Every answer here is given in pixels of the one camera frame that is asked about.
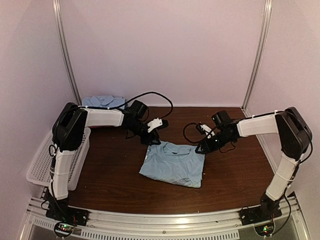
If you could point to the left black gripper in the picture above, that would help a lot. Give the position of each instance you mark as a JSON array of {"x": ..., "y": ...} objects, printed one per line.
[{"x": 151, "y": 137}]

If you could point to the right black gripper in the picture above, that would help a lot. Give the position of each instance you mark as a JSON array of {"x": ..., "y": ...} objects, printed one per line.
[{"x": 206, "y": 147}]

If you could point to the blue printed garment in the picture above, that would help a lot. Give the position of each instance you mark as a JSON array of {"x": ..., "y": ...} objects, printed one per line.
[{"x": 176, "y": 164}]

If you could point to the light blue shirt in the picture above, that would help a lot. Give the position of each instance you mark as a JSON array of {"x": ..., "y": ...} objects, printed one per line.
[{"x": 104, "y": 101}]

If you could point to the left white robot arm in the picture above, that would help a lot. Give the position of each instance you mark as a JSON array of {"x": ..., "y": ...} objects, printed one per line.
[{"x": 68, "y": 132}]

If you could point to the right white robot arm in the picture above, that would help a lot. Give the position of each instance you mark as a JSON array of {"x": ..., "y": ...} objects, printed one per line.
[{"x": 287, "y": 127}]

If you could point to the white plastic laundry basket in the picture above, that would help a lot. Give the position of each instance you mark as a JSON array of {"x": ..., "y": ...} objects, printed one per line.
[{"x": 39, "y": 170}]

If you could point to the folded pink cloth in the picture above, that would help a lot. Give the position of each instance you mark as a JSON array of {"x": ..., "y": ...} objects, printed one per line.
[{"x": 100, "y": 127}]

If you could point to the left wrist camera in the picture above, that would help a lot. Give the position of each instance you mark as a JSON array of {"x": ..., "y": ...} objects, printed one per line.
[{"x": 157, "y": 123}]

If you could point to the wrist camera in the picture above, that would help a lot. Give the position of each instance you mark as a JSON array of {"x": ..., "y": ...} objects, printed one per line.
[
  {"x": 157, "y": 123},
  {"x": 205, "y": 130}
]

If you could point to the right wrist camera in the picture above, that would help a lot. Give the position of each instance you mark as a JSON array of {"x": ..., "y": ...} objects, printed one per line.
[{"x": 205, "y": 130}]

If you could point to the aluminium front rail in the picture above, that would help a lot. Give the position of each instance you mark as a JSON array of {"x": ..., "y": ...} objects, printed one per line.
[{"x": 105, "y": 225}]

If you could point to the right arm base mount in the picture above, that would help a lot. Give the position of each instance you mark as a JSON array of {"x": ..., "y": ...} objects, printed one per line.
[{"x": 260, "y": 213}]

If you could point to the left aluminium corner post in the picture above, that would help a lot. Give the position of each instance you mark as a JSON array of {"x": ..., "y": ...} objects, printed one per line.
[{"x": 64, "y": 50}]

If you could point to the aluminium corner post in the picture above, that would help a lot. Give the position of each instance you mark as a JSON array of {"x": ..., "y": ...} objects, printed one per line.
[
  {"x": 64, "y": 50},
  {"x": 264, "y": 30}
]

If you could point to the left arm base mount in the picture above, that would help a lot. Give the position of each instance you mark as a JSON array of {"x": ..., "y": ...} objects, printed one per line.
[{"x": 61, "y": 211}]

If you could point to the right aluminium corner post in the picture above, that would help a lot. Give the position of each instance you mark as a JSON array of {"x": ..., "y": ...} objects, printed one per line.
[{"x": 264, "y": 30}]

